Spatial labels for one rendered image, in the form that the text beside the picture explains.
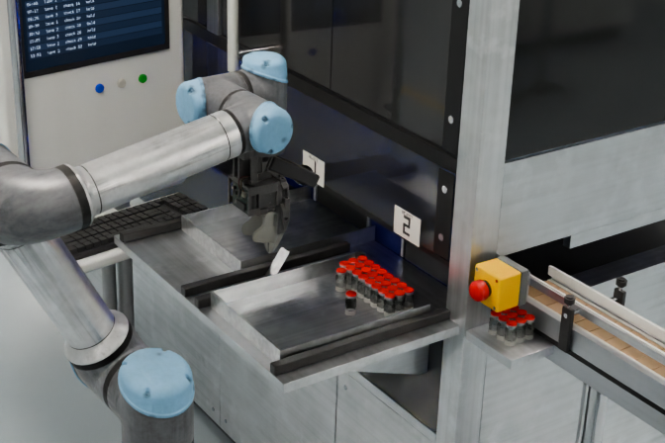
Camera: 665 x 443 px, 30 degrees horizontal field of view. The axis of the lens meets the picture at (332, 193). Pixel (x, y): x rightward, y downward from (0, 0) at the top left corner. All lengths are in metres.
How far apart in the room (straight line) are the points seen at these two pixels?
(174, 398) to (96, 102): 1.16
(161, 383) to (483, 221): 0.70
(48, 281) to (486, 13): 0.86
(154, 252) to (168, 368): 0.70
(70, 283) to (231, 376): 1.42
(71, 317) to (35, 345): 2.10
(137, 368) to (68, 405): 1.80
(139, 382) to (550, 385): 1.02
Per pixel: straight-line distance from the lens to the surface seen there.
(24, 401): 3.83
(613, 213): 2.58
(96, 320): 2.03
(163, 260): 2.64
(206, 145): 1.85
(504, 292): 2.30
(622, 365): 2.27
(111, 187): 1.79
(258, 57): 2.05
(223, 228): 2.76
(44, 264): 1.94
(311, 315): 2.42
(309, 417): 3.03
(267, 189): 2.11
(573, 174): 2.45
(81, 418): 3.73
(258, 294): 2.49
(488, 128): 2.25
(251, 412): 3.30
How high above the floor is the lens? 2.07
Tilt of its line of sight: 24 degrees down
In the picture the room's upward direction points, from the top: 2 degrees clockwise
